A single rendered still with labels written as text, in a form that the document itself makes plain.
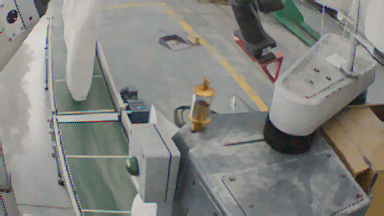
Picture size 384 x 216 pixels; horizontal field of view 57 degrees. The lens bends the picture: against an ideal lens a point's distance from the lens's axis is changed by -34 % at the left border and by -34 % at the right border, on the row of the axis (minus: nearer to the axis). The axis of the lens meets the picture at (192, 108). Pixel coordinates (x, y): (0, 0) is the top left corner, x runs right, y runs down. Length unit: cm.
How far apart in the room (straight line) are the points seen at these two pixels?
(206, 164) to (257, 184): 8
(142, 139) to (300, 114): 21
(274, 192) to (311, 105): 13
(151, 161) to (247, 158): 12
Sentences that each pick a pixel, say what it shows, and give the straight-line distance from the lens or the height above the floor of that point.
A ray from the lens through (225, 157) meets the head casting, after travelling 63.
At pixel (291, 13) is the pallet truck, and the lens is 635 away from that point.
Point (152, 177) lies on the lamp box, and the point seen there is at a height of 129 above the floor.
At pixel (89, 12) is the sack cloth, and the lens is 247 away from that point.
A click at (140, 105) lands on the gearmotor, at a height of 40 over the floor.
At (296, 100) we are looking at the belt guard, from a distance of 62.
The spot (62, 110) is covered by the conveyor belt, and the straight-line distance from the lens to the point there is 259.
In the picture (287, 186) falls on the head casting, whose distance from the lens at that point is 59.
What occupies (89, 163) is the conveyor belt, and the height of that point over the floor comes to 38.
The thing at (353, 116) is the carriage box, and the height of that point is 133.
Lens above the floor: 168
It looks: 28 degrees down
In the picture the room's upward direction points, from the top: 9 degrees clockwise
